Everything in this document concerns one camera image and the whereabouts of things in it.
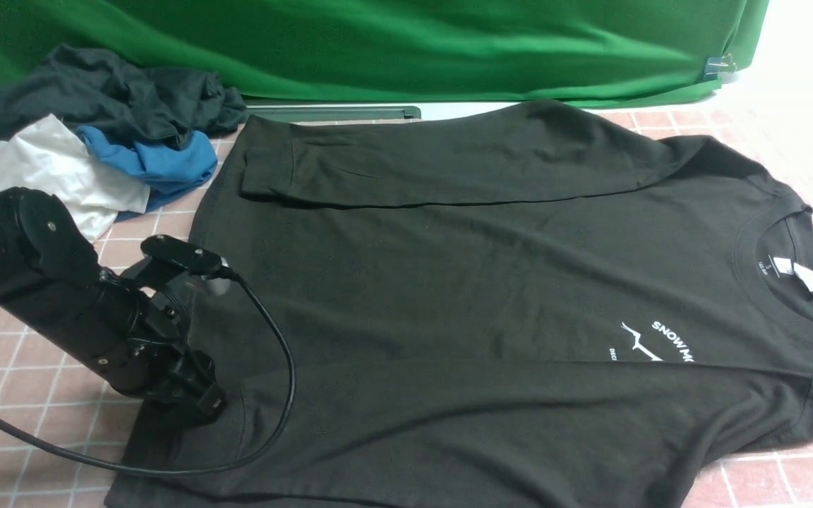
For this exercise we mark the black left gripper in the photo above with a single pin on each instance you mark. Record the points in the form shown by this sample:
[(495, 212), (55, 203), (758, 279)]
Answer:
[(152, 359)]

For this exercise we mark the crumpled white garment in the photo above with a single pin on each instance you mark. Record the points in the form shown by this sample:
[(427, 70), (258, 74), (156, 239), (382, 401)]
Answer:
[(49, 157)]

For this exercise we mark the dark gray long-sleeved shirt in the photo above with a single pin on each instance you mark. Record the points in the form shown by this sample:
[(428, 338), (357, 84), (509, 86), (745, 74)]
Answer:
[(532, 307)]

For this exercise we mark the green backdrop cloth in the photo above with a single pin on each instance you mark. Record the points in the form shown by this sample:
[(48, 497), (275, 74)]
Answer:
[(586, 53)]

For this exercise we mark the blue binder clip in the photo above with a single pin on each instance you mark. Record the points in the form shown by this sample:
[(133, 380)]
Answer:
[(717, 66)]

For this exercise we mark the dark green metal rail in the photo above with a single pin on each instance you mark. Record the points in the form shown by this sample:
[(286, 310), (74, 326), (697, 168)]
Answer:
[(310, 114)]

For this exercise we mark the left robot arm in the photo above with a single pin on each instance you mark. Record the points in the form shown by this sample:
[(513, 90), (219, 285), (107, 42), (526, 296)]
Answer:
[(50, 276)]

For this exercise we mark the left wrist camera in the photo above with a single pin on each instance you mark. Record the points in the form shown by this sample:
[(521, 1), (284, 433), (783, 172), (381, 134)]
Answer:
[(167, 257)]

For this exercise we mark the crumpled blue garment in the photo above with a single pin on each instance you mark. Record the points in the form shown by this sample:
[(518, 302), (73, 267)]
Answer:
[(170, 174)]

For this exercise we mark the crumpled black garment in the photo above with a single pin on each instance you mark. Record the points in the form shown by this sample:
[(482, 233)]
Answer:
[(95, 87)]

